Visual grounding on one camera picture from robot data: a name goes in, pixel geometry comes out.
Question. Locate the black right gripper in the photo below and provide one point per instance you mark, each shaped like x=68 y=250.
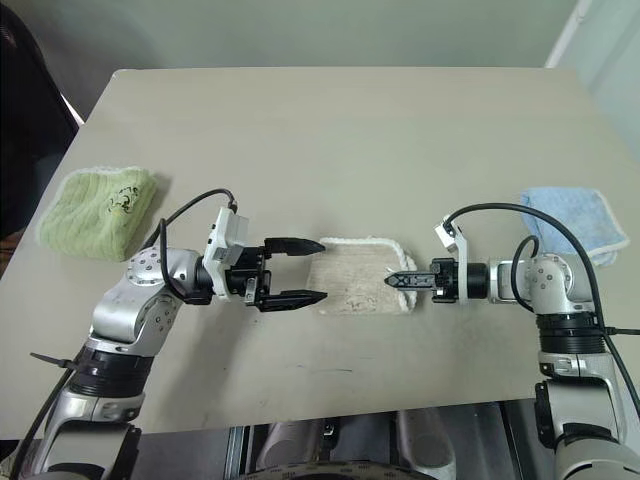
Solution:
x=445 y=280

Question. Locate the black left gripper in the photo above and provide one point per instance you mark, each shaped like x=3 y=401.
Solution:
x=252 y=277

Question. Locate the beige towel with white trim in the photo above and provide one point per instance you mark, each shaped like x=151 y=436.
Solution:
x=350 y=280

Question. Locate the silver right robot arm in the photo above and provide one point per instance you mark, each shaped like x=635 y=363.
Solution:
x=555 y=285

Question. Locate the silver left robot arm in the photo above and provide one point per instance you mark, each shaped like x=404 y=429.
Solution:
x=135 y=300

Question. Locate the blue folded towel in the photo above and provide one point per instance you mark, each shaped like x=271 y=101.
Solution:
x=575 y=220

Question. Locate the green folded towel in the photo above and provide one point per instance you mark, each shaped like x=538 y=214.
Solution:
x=95 y=215

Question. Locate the black zip tie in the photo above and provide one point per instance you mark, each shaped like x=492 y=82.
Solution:
x=50 y=361

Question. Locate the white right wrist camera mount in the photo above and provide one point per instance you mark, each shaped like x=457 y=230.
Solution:
x=460 y=270

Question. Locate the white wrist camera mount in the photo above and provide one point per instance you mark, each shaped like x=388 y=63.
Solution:
x=225 y=235
x=460 y=270

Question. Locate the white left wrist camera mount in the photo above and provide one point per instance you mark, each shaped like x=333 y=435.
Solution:
x=225 y=235

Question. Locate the white door frame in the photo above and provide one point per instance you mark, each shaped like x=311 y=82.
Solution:
x=595 y=35

